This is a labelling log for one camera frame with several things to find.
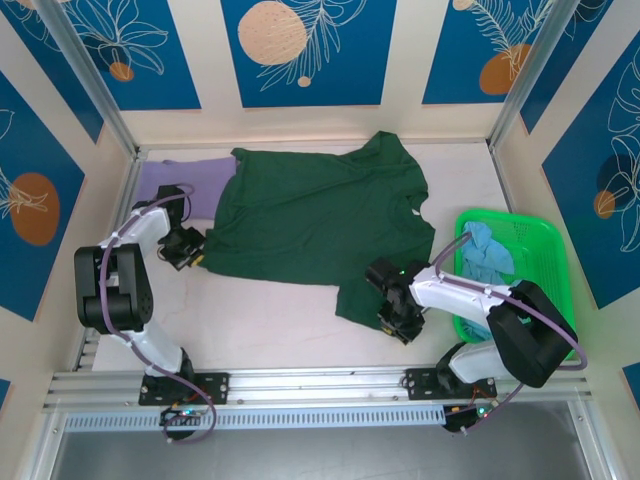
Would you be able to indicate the dark green t-shirt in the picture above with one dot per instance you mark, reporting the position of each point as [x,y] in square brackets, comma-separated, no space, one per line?
[320,215]

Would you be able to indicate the aluminium table edge rail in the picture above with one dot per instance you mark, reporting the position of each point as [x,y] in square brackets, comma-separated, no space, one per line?
[131,175]
[501,175]

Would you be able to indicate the green plastic basket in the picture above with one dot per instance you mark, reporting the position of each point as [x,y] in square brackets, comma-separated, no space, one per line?
[540,240]

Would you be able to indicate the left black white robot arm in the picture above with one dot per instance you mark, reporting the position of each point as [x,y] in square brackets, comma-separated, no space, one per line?
[125,295]

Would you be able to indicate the light blue t-shirt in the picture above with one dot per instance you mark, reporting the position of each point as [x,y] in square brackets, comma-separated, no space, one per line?
[487,260]

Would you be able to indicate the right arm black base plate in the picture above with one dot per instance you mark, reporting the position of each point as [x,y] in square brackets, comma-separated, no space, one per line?
[420,382]

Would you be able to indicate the aluminium frame post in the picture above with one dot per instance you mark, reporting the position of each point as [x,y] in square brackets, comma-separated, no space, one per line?
[105,100]
[515,100]

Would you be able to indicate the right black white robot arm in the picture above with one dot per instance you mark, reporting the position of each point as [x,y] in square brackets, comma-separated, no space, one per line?
[530,345]

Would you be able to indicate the aluminium mounting rail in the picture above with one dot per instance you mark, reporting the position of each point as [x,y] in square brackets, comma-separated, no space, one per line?
[320,385]

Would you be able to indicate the grey metal sheet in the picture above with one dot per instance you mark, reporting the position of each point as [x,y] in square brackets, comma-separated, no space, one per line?
[320,455]

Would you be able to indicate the purple folded t-shirt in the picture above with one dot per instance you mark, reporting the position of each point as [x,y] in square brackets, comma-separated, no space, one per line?
[210,182]

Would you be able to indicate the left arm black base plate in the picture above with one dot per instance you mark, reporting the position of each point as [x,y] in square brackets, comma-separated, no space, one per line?
[220,387]

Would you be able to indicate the blue floral wall panel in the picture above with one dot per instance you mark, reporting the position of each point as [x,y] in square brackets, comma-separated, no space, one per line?
[165,75]
[450,50]
[350,75]
[575,200]
[30,150]

